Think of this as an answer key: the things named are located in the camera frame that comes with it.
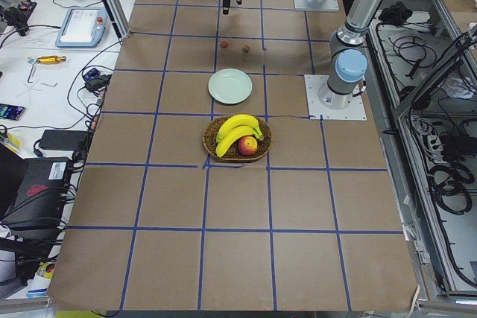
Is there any light green plate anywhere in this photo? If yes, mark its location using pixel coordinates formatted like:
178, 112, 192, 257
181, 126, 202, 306
208, 69, 253, 105

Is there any yellow banana bunch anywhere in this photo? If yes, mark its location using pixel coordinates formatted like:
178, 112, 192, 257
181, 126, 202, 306
215, 114, 263, 157

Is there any teach pendant tablet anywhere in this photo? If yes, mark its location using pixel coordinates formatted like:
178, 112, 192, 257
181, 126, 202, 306
55, 7, 109, 48

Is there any red apple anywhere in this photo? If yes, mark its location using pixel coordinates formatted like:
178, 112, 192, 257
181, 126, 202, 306
238, 136, 258, 156

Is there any woven wicker basket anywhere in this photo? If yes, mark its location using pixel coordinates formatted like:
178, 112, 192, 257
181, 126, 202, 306
203, 114, 273, 163

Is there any black power adapter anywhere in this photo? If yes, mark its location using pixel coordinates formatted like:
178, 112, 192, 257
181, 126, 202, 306
34, 130, 87, 157

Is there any smartphone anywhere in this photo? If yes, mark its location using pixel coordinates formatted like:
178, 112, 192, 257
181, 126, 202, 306
0, 104, 26, 121

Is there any black computer box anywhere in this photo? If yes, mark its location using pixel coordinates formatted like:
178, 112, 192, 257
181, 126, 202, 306
1, 157, 73, 240

